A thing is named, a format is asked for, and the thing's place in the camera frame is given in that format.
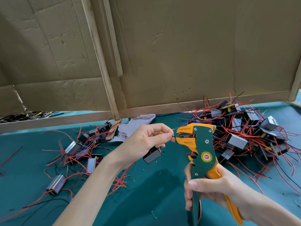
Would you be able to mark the person's right hand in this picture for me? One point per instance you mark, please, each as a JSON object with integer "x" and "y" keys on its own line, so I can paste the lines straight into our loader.
{"x": 221, "y": 188}

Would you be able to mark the person's left hand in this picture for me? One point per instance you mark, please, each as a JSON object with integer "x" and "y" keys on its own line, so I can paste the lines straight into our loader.
{"x": 138, "y": 143}

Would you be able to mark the person's right forearm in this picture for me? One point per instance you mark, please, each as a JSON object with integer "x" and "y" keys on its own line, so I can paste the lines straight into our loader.
{"x": 275, "y": 213}

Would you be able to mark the person's left forearm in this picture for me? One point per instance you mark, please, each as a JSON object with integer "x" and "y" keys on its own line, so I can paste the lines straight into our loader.
{"x": 87, "y": 197}

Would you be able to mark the crumpled grey plastic bag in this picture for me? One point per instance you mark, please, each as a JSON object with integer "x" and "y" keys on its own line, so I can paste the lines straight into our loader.
{"x": 134, "y": 125}

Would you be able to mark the thin wooden strip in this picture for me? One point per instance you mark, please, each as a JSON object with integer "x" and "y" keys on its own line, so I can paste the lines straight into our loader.
{"x": 113, "y": 37}

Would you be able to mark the flat grey board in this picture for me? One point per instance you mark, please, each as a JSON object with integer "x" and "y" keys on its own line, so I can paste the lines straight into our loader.
{"x": 297, "y": 103}

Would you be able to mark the smooth brown cardboard panel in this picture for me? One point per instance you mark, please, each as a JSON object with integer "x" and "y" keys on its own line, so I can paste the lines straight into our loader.
{"x": 207, "y": 44}

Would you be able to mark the creased brown cardboard panel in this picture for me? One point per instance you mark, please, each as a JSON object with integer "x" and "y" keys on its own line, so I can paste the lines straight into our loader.
{"x": 42, "y": 44}

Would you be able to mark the long wooden bottom rail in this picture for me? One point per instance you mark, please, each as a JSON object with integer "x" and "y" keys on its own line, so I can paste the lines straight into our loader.
{"x": 202, "y": 103}

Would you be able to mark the short wooden bottom rail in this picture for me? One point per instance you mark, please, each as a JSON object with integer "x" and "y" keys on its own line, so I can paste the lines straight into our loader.
{"x": 47, "y": 122}

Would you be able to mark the wide wooden post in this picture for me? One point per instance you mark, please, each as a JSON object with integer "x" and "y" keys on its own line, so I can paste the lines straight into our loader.
{"x": 100, "y": 54}

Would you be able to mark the wooden corner post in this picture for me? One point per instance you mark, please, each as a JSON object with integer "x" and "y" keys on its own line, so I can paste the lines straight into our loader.
{"x": 295, "y": 82}

